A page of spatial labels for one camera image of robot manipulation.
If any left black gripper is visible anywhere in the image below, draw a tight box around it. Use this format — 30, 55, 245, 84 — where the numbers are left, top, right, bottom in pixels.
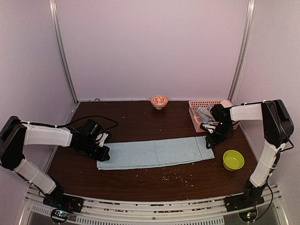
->
79, 138, 110, 161

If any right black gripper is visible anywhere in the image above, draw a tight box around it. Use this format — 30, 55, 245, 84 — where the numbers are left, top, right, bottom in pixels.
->
206, 121, 233, 148

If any blue polka dot towel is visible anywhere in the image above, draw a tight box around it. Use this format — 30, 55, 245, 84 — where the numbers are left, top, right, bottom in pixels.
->
196, 105, 214, 123

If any plain light blue towel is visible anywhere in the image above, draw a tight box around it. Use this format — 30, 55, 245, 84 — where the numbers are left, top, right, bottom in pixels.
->
97, 136, 215, 170

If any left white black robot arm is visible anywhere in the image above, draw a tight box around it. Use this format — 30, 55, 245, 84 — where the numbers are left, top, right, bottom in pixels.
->
0, 116, 110, 208

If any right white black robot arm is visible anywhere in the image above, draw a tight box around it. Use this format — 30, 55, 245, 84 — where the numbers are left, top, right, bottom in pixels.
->
200, 99, 294, 207

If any pink rolled towel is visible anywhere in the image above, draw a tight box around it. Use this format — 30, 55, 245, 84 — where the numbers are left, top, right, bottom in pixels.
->
220, 99, 232, 108

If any pink plastic basket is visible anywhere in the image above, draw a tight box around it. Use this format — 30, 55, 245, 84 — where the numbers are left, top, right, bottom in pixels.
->
188, 100, 240, 134

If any lime green bowl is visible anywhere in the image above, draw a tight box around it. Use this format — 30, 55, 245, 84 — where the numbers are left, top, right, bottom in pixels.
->
223, 150, 245, 172

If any orange patterned ceramic bowl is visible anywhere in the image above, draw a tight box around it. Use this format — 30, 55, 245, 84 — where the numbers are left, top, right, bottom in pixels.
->
150, 95, 168, 110

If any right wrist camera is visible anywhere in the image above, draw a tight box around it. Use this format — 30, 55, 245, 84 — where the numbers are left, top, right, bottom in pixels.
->
200, 123, 217, 134

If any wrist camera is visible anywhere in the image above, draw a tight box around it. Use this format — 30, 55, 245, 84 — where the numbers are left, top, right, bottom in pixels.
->
200, 123, 217, 134
97, 132, 111, 147

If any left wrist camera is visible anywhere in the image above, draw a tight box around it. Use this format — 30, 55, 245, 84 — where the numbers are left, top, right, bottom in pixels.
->
97, 132, 111, 147

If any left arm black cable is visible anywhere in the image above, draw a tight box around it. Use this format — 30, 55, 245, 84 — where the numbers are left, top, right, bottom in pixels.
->
21, 114, 119, 134

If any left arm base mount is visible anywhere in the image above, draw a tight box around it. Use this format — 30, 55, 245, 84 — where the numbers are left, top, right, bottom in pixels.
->
43, 195, 84, 213

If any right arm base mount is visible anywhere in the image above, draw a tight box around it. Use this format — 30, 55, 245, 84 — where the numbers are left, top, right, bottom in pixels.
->
224, 194, 264, 212

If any front aluminium rail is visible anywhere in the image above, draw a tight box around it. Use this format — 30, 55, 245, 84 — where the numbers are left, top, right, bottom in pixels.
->
24, 185, 282, 225

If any right aluminium frame post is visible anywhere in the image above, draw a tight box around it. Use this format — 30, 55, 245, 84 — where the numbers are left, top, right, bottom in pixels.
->
227, 0, 256, 103

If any aluminium frame post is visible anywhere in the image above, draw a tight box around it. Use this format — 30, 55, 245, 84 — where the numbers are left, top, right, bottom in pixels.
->
49, 0, 79, 105
227, 0, 256, 103

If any left aluminium frame post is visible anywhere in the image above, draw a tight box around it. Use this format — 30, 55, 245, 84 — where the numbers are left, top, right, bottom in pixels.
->
49, 0, 79, 105

